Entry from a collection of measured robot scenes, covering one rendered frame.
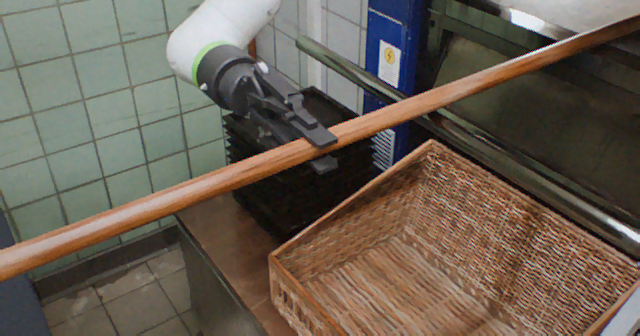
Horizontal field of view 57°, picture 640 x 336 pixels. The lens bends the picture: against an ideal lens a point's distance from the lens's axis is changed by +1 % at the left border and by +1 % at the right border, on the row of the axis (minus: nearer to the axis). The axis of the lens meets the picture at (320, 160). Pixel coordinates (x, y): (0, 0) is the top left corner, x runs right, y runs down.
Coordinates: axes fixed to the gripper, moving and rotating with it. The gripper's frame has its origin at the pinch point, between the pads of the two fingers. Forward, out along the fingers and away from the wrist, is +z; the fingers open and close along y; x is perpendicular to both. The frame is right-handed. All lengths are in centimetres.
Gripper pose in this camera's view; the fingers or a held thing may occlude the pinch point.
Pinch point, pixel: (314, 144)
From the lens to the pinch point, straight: 76.4
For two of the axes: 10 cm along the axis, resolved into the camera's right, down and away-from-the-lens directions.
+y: 0.0, 8.2, 5.7
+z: 5.7, 4.7, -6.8
